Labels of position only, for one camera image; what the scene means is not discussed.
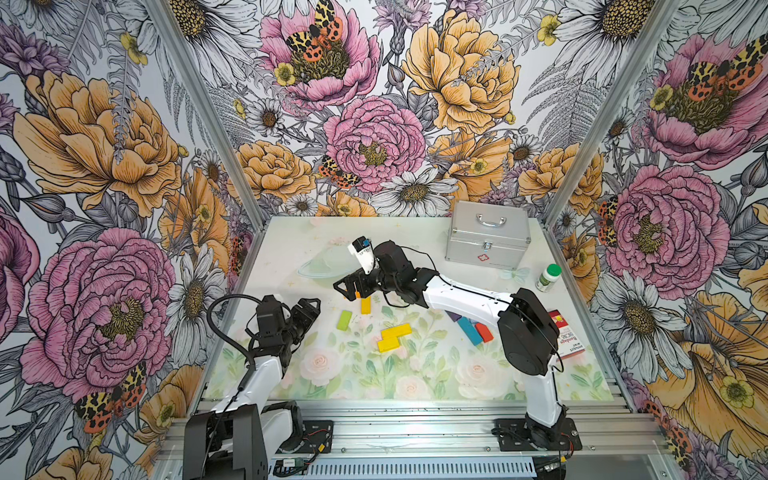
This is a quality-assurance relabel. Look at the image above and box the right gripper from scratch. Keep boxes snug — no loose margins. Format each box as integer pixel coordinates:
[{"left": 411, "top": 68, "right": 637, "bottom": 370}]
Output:
[{"left": 332, "top": 268, "right": 399, "bottom": 302}]

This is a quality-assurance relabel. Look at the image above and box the yellow small block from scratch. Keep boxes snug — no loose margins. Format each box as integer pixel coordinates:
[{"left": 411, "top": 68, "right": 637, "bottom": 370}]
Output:
[{"left": 360, "top": 298, "right": 372, "bottom": 315}]

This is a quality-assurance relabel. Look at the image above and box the lime green block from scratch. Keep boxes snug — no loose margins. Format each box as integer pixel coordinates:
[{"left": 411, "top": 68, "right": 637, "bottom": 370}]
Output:
[{"left": 336, "top": 310, "right": 353, "bottom": 331}]

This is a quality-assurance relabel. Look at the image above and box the yellow long block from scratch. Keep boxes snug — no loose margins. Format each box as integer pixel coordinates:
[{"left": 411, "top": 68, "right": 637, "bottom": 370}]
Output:
[
  {"left": 381, "top": 323, "right": 412, "bottom": 340},
  {"left": 377, "top": 337, "right": 401, "bottom": 353}
]

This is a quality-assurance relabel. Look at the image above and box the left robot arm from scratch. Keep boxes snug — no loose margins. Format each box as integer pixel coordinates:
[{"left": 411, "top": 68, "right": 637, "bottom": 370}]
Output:
[{"left": 182, "top": 294, "right": 321, "bottom": 479}]

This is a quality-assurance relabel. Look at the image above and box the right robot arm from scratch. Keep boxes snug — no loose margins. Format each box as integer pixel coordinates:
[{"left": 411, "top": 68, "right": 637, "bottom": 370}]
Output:
[{"left": 333, "top": 236, "right": 567, "bottom": 450}]

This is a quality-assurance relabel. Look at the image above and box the clear glass bowl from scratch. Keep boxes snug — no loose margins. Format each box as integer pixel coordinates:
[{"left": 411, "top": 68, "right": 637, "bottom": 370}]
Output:
[{"left": 297, "top": 245, "right": 360, "bottom": 279}]

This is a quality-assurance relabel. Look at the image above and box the teal block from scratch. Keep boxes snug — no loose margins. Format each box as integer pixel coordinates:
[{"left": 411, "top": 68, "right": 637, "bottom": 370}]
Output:
[{"left": 456, "top": 317, "right": 484, "bottom": 346}]

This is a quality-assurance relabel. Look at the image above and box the red block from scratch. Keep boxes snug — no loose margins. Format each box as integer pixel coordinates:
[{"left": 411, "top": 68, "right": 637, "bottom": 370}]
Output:
[{"left": 474, "top": 323, "right": 494, "bottom": 343}]

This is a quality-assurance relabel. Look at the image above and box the silver metal case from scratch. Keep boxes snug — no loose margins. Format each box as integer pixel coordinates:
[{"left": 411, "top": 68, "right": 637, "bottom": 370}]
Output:
[{"left": 445, "top": 201, "right": 531, "bottom": 269}]

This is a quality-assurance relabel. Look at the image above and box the white green-capped bottle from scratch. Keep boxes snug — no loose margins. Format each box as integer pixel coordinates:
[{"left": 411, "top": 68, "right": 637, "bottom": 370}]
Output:
[{"left": 536, "top": 263, "right": 562, "bottom": 292}]

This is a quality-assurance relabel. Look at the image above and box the red bandage box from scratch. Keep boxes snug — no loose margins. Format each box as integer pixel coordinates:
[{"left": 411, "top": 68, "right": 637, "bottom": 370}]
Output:
[{"left": 549, "top": 310, "right": 586, "bottom": 359}]

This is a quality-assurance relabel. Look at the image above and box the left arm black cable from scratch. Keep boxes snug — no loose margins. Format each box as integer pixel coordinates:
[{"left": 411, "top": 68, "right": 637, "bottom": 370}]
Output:
[{"left": 206, "top": 293, "right": 265, "bottom": 367}]

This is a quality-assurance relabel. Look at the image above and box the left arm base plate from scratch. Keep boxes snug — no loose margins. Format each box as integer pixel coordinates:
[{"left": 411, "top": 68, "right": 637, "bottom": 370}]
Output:
[{"left": 285, "top": 420, "right": 335, "bottom": 455}]

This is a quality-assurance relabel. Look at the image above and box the aluminium rail frame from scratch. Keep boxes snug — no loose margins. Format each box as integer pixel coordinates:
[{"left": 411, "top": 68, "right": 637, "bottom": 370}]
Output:
[{"left": 149, "top": 398, "right": 679, "bottom": 480}]

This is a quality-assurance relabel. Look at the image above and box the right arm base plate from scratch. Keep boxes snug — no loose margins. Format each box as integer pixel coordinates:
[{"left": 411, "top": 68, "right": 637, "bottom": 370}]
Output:
[{"left": 491, "top": 417, "right": 583, "bottom": 454}]

